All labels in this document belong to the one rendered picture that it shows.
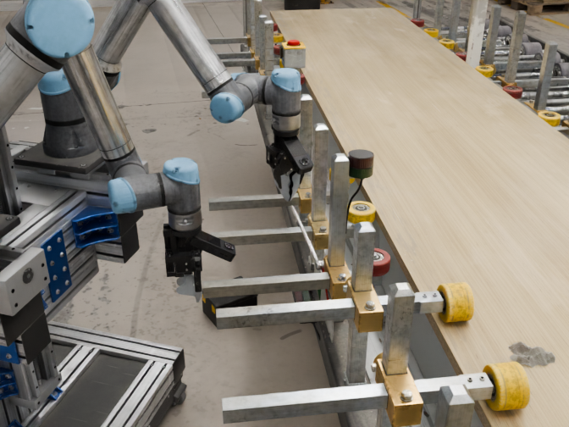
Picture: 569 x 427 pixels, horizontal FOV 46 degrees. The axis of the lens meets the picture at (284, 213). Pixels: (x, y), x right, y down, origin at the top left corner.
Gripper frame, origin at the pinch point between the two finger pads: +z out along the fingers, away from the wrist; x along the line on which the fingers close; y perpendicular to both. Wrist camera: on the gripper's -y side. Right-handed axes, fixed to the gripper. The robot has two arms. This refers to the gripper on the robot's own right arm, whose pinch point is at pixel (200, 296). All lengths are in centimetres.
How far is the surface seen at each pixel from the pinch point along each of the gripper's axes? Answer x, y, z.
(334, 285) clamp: 5.0, -31.8, -4.0
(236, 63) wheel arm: -198, -22, -1
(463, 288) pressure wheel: 26, -54, -15
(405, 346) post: 48, -35, -21
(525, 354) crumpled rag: 39, -62, -8
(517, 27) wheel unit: -144, -142, -27
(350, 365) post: 22.7, -32.2, 5.3
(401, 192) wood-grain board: -33, -59, -8
